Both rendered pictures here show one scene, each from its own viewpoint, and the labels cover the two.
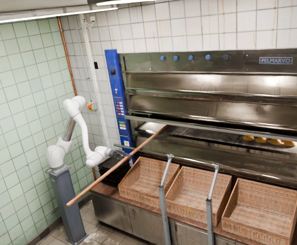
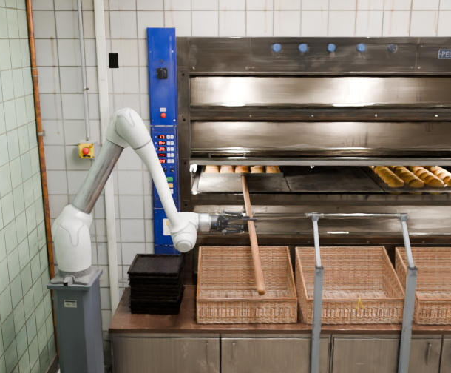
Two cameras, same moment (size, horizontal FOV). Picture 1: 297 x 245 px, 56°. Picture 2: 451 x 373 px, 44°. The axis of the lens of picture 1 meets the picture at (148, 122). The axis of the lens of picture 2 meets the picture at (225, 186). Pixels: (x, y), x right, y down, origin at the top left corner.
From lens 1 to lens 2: 2.02 m
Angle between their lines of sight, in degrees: 35
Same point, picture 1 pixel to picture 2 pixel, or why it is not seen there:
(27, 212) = not seen: outside the picture
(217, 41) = (381, 22)
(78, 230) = not seen: outside the picture
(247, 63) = (420, 58)
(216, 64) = (373, 59)
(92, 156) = (188, 226)
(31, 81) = not seen: outside the picture
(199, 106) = (337, 132)
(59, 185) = (88, 314)
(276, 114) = not seen: outside the picture
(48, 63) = (9, 44)
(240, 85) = (409, 92)
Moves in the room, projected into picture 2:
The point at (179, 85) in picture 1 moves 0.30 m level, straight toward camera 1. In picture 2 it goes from (304, 95) to (338, 101)
